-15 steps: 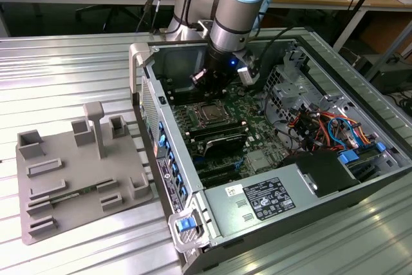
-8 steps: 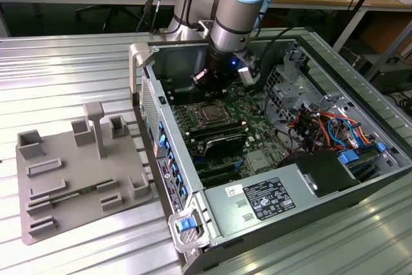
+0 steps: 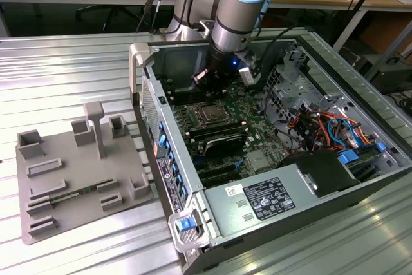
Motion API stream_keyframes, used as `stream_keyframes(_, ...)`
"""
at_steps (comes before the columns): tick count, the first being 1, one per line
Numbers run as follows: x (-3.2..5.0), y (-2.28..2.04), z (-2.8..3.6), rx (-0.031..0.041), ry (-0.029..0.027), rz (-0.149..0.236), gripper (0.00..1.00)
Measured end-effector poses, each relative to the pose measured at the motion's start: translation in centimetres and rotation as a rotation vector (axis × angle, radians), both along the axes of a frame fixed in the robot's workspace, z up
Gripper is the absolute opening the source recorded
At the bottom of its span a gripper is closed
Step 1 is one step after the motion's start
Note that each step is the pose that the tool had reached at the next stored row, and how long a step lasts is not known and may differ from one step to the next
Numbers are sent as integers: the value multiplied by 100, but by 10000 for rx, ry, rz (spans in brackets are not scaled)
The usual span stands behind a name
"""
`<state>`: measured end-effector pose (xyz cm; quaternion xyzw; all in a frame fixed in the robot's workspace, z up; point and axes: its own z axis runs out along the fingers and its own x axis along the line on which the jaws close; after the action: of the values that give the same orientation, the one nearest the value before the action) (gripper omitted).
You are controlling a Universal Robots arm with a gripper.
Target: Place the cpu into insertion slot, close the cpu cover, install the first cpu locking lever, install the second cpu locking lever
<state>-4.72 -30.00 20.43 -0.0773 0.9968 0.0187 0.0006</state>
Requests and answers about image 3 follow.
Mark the metal socket cover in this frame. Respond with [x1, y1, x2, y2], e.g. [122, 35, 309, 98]
[193, 101, 233, 128]

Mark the silver green CPU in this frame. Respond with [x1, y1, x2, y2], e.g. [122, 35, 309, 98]
[200, 104, 225, 122]

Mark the CPU socket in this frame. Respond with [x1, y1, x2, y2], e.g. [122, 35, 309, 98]
[191, 100, 235, 129]

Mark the metal drive cage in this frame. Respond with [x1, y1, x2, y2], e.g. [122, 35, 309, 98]
[262, 62, 326, 124]

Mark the green motherboard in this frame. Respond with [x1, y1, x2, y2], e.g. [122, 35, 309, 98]
[160, 75, 290, 189]

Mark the black expansion card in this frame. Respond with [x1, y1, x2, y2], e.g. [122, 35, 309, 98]
[202, 131, 249, 160]

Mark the grey open PC case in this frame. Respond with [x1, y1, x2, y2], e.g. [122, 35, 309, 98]
[128, 38, 412, 275]

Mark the silver power supply unit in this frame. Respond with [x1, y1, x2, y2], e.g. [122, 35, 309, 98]
[204, 162, 312, 237]

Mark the black plastic air shroud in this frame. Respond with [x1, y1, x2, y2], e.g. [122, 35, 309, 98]
[279, 151, 361, 199]

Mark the brown cardboard box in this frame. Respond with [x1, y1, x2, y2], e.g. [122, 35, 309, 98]
[357, 12, 412, 53]

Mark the blue case latch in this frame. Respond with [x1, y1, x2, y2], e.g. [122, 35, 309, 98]
[176, 218, 194, 234]

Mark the grey parts rack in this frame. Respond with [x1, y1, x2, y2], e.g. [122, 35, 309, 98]
[15, 100, 155, 246]

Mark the green RAM stick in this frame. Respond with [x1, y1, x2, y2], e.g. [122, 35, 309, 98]
[50, 185, 99, 204]

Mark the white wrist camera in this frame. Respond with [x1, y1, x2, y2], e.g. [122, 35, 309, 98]
[237, 52, 263, 86]

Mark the black camera cable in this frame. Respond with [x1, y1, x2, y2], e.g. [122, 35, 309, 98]
[257, 24, 301, 73]

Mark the orange wire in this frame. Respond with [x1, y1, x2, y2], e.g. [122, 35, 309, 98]
[288, 111, 330, 128]

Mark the blue wire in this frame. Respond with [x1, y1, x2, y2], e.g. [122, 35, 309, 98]
[327, 116, 359, 151]

